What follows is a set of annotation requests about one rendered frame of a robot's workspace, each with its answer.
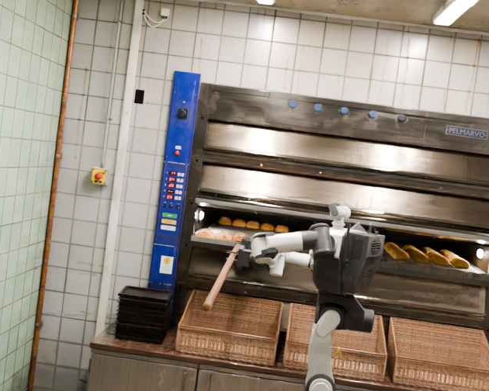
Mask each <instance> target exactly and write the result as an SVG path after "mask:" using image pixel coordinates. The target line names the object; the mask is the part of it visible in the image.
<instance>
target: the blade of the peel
mask: <svg viewBox="0 0 489 391"><path fill-rule="evenodd" d="M191 240H193V241H199V242H205V243H211V244H222V245H227V246H235V243H236V242H234V241H229V240H218V239H213V238H207V237H196V234H195V235H192V236H191Z"/></svg>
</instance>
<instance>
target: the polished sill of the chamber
mask: <svg viewBox="0 0 489 391"><path fill-rule="evenodd" d="M294 252H297V253H301V254H309V253H310V250H306V251H294ZM378 267H383V268H394V269H400V270H405V271H412V272H422V273H428V274H434V275H444V276H450V277H457V278H462V279H472V280H479V281H485V282H489V274H484V273H479V272H468V271H462V270H456V269H450V268H440V267H433V266H427V265H416V264H411V263H405V262H399V261H388V260H383V259H381V260H380V263H379V265H378Z"/></svg>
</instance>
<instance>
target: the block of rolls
mask: <svg viewBox="0 0 489 391"><path fill-rule="evenodd" d="M383 248H384V249H385V250H386V251H387V252H388V253H389V254H390V255H391V256H392V257H393V258H394V259H397V260H402V261H408V260H409V258H411V259H412V260H414V262H418V263H424V264H428V263H429V261H431V262H432V263H434V264H435V265H441V266H449V265H450V264H451V265H453V266H454V267H456V268H465V269H468V268H469V267H470V264H469V262H468V261H466V260H464V259H463V258H460V257H459V256H458V255H456V254H454V253H452V252H451V251H448V250H445V249H443V250H441V251H439V252H436V251H434V250H433V249H431V248H430V247H423V248H421V250H418V249H417V248H415V247H414V246H412V245H405V246H403V248H402V249H401V248H400V247H398V246H397V245H396V244H395V243H393V242H387V243H385V245H384V246H383Z"/></svg>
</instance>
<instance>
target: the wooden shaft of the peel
mask: <svg viewBox="0 0 489 391"><path fill-rule="evenodd" d="M239 246H240V244H239V243H237V244H235V246H234V249H233V250H232V251H238V248H239ZM235 257H236V254H232V253H231V254H230V256H229V258H228V259H227V261H226V263H225V265H224V267H223V269H222V271H221V272H220V274H219V276H218V278H217V280H216V281H215V283H214V285H213V288H212V289H211V291H210V293H209V295H208V297H207V298H206V301H205V302H204V304H203V310H204V311H206V312H208V311H210V310H211V308H212V306H213V303H214V301H215V299H216V298H217V295H218V293H219V291H220V288H221V286H222V285H223V283H224V280H225V278H226V277H227V273H228V272H229V270H230V268H231V266H232V264H233V262H234V259H235Z"/></svg>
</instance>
